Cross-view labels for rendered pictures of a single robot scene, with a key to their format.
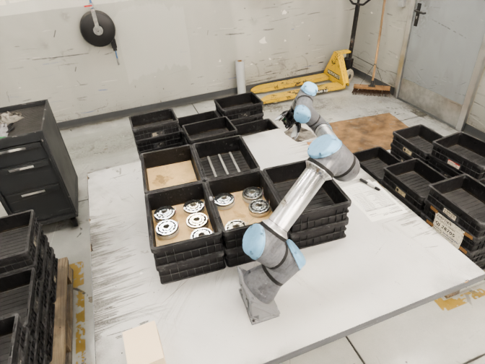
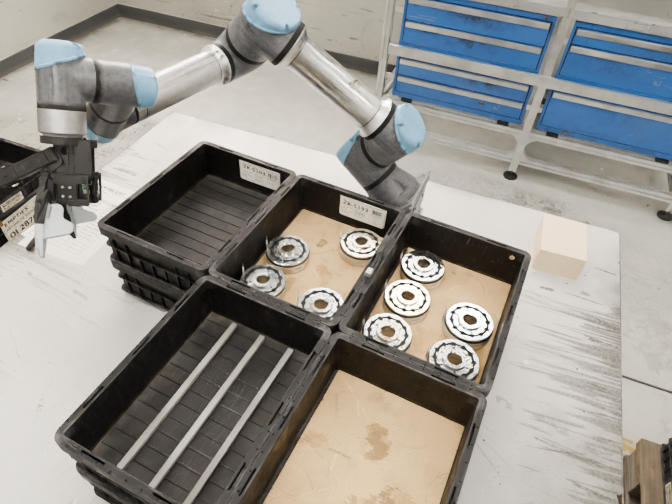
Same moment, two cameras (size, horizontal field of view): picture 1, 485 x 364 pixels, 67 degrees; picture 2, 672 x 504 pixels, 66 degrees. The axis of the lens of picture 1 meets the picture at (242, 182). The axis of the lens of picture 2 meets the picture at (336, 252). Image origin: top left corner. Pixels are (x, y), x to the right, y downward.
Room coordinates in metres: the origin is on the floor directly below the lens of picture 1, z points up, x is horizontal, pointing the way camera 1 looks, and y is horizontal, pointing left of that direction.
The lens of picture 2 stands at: (2.00, 0.53, 1.72)
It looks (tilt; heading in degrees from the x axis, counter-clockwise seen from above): 45 degrees down; 216
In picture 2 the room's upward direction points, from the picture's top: 4 degrees clockwise
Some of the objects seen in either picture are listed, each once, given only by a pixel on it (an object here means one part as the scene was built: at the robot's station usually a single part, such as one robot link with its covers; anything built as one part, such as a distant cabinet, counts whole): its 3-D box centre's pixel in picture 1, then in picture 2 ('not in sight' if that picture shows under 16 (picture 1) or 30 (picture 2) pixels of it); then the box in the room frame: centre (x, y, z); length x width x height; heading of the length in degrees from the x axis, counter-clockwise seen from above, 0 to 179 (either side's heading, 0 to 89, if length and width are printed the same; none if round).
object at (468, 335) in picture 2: (167, 227); (469, 321); (1.27, 0.36, 0.86); 0.10 x 0.10 x 0.01
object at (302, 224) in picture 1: (303, 194); (206, 216); (1.43, -0.29, 0.87); 0.40 x 0.30 x 0.11; 13
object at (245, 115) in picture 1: (239, 122); not in sight; (3.26, -0.02, 0.37); 0.40 x 0.30 x 0.45; 108
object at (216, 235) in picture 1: (180, 214); (441, 291); (1.29, 0.29, 0.92); 0.40 x 0.30 x 0.02; 13
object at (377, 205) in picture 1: (372, 198); (87, 217); (1.55, -0.70, 0.70); 0.33 x 0.23 x 0.01; 18
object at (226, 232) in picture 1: (244, 199); (314, 242); (1.36, 0.00, 0.92); 0.40 x 0.30 x 0.02; 13
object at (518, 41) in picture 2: not in sight; (465, 60); (-0.43, -0.53, 0.60); 0.72 x 0.03 x 0.56; 108
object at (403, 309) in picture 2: (196, 220); (407, 297); (1.30, 0.22, 0.86); 0.10 x 0.10 x 0.01
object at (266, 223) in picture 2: (245, 208); (313, 258); (1.36, 0.00, 0.87); 0.40 x 0.30 x 0.11; 13
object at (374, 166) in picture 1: (377, 173); not in sight; (2.40, -1.09, 0.26); 0.40 x 0.30 x 0.23; 18
